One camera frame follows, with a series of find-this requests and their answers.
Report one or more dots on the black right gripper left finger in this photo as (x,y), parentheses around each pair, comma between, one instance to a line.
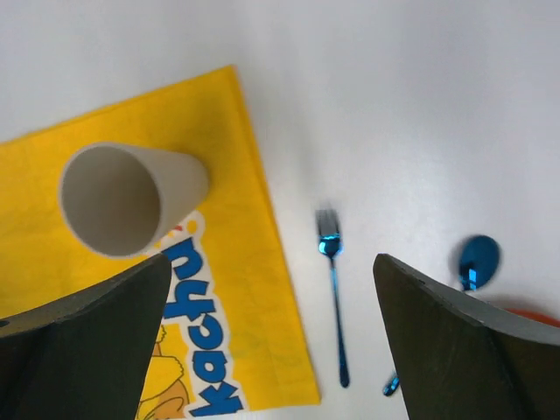
(85,356)

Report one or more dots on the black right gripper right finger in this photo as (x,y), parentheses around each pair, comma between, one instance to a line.
(458,357)

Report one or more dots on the blue metallic spoon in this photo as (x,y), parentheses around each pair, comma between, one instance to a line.
(473,263)

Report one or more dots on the yellow Pikachu cloth placemat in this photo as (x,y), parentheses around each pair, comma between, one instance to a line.
(231,339)

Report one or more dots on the beige paper cup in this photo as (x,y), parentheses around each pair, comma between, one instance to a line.
(119,200)

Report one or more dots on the blue metallic fork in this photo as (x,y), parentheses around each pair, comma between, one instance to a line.
(330,246)

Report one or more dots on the red-orange plate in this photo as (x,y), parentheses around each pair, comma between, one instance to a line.
(536,316)

